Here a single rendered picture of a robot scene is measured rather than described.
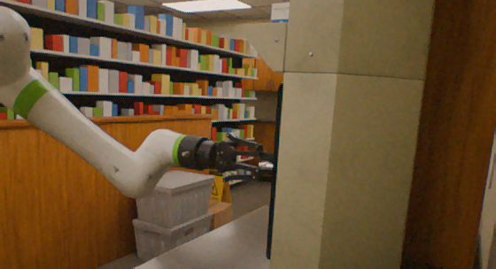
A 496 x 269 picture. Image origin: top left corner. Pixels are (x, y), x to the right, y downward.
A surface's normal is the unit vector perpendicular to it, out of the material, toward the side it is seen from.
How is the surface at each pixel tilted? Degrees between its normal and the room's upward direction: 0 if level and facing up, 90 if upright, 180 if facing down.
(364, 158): 90
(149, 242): 96
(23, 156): 90
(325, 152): 90
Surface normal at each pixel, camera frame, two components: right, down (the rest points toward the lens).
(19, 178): 0.86, 0.14
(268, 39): -0.51, 0.13
